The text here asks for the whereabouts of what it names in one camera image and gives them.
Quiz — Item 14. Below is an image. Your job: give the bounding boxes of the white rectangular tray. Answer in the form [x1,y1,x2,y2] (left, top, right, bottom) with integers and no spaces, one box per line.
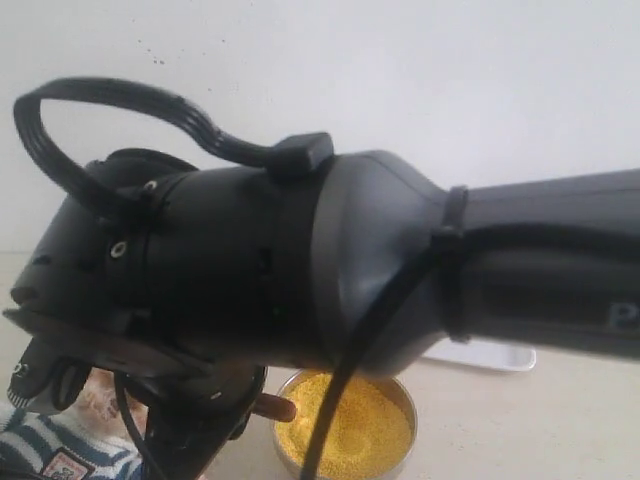
[422,339,537,373]

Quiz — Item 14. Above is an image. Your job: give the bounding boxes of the yellow millet grains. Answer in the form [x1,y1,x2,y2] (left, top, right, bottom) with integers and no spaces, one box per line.
[275,373,412,479]

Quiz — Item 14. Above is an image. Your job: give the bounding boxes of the pink plush teddy bear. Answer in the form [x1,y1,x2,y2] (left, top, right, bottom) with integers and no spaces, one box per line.
[1,369,142,479]

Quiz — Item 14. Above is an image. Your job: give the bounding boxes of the steel bowl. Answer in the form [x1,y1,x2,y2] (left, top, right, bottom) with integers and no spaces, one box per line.
[272,370,417,479]

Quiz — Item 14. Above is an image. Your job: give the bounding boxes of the black ribbon cable loop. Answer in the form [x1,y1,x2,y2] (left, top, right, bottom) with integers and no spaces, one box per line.
[12,75,335,221]

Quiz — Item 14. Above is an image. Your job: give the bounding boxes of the black thin cable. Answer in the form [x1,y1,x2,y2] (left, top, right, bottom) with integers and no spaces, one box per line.
[300,227,481,480]

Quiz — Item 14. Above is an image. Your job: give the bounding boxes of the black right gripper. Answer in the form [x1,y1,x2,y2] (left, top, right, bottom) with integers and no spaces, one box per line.
[7,149,330,375]

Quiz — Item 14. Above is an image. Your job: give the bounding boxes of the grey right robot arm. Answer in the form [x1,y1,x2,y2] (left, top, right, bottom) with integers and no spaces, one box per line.
[7,151,639,376]

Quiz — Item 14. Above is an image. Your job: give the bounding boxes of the dark wooden spoon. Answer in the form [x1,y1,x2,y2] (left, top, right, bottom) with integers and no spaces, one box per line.
[253,393,297,423]

